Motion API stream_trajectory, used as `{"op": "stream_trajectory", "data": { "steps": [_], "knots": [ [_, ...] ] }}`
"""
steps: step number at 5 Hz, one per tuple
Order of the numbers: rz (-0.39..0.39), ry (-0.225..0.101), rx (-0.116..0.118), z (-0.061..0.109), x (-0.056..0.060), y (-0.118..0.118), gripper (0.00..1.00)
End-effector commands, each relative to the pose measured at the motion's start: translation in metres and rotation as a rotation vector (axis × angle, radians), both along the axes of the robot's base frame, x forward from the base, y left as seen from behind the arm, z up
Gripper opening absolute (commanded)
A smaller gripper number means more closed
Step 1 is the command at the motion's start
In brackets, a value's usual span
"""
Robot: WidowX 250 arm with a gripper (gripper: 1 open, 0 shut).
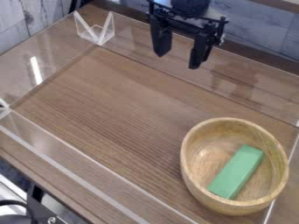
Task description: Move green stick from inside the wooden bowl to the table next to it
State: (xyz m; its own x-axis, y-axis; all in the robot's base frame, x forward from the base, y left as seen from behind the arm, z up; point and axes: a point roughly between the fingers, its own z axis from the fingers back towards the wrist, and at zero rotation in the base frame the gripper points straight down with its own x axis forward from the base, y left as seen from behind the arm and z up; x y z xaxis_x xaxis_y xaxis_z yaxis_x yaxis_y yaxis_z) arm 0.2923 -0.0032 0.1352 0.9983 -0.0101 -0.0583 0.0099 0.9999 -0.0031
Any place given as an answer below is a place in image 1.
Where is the green rectangular stick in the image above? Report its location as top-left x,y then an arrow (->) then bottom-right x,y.
207,145 -> 264,200

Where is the clear acrylic corner bracket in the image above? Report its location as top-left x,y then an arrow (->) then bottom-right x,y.
73,11 -> 115,46

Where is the black table leg frame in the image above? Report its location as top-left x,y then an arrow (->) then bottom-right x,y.
27,185 -> 68,224

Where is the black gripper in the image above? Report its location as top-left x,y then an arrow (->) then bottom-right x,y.
147,0 -> 229,69

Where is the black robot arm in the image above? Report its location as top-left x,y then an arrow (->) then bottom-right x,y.
147,0 -> 229,69

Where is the black cable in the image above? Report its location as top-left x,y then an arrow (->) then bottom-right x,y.
0,199 -> 29,209

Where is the clear acrylic barrier wall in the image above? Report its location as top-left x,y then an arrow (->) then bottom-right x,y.
0,7 -> 299,224

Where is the wooden bowl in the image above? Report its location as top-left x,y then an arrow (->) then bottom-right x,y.
180,117 -> 289,216

